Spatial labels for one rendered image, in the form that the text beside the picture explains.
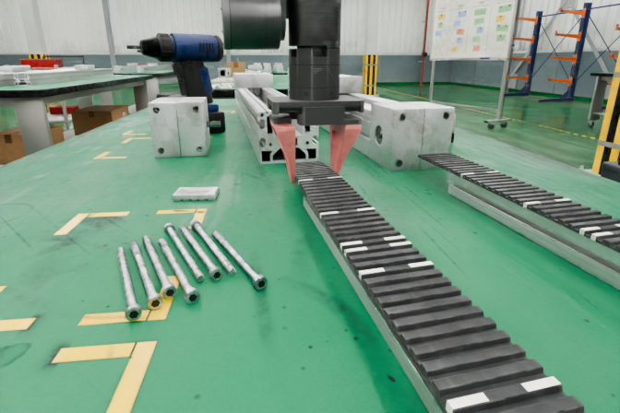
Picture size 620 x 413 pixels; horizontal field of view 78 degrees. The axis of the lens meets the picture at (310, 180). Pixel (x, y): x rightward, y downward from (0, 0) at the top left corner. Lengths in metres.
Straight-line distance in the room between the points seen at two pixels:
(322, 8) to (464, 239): 0.27
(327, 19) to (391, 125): 0.22
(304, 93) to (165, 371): 0.29
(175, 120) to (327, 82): 0.35
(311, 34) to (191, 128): 0.35
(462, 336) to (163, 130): 0.60
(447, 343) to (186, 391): 0.13
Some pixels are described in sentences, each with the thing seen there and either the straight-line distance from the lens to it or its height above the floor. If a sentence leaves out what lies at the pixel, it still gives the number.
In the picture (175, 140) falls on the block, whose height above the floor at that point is 0.81.
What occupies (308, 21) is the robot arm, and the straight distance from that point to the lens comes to 0.42.
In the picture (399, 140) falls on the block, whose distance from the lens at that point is 0.59.
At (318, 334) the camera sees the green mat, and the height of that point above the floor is 0.78.
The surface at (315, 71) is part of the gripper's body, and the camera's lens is 0.42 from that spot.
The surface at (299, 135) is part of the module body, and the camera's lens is 0.63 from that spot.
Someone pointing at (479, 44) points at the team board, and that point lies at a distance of 6.47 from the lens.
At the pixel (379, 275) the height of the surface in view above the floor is 0.81.
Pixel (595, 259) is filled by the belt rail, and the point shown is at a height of 0.79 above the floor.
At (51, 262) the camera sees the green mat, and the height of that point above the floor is 0.78.
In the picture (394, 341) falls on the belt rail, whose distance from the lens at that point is 0.24.
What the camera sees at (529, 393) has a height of 0.81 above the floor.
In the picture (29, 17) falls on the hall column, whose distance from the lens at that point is 11.91.
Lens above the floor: 0.94
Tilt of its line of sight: 17 degrees down
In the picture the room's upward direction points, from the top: straight up
